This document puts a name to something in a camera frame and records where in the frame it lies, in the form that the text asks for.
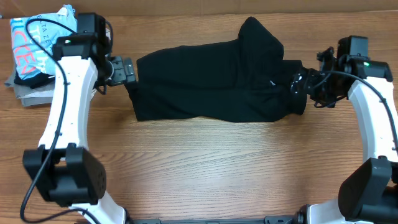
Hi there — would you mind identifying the black shirt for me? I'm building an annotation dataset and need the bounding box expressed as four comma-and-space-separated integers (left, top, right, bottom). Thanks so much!
126, 17, 307, 123

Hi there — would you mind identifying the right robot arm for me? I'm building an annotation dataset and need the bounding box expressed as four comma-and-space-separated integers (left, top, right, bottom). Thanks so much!
290, 35, 397, 223

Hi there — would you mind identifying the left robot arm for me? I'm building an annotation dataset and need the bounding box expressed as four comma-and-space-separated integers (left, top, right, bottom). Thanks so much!
22, 12, 136, 223

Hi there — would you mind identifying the beige folded garment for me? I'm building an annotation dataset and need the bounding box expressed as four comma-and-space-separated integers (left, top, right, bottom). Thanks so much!
105, 27, 111, 42

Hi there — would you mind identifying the black folded garment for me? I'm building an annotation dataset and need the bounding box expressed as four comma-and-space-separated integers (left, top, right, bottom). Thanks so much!
14, 73, 55, 89

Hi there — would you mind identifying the grey folded garment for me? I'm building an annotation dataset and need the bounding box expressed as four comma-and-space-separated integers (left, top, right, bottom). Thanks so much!
4, 71, 55, 107

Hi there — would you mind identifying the light blue printed shirt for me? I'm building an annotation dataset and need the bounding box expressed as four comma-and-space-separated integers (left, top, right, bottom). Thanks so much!
10, 4, 77, 80

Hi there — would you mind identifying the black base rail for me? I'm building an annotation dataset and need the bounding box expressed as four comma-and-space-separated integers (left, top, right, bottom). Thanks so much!
126, 216, 295, 224

